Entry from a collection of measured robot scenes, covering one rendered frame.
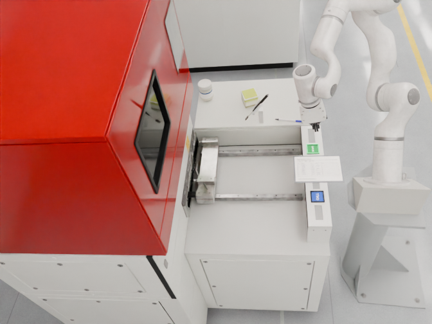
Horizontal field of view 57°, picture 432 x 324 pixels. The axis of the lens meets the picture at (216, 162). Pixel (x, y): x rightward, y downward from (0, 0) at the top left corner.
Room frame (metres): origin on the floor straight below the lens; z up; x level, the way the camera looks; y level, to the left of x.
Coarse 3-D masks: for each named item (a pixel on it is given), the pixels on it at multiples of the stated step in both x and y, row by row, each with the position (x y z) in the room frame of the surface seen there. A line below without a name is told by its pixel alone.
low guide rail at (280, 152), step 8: (224, 152) 1.30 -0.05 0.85; (232, 152) 1.29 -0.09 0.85; (240, 152) 1.28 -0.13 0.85; (248, 152) 1.27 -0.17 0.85; (256, 152) 1.26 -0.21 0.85; (264, 152) 1.25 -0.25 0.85; (272, 152) 1.24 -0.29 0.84; (280, 152) 1.23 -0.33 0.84; (288, 152) 1.22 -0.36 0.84; (296, 152) 1.21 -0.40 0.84
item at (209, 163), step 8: (208, 152) 1.30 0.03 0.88; (216, 152) 1.29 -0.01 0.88; (208, 160) 1.25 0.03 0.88; (216, 160) 1.24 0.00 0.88; (200, 168) 1.21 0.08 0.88; (208, 168) 1.19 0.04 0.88; (216, 168) 1.19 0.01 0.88; (216, 176) 1.15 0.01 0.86; (208, 184) 1.10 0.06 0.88; (200, 200) 1.02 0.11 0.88; (208, 200) 1.01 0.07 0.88
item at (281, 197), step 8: (216, 200) 1.04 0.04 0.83; (224, 200) 1.03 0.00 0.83; (232, 200) 1.02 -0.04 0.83; (240, 200) 1.01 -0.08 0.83; (248, 200) 1.00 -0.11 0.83; (256, 200) 1.00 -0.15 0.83; (264, 200) 0.99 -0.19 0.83; (272, 200) 0.98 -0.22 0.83; (280, 200) 0.97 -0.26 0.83; (288, 200) 0.96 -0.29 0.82; (296, 200) 0.95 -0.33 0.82
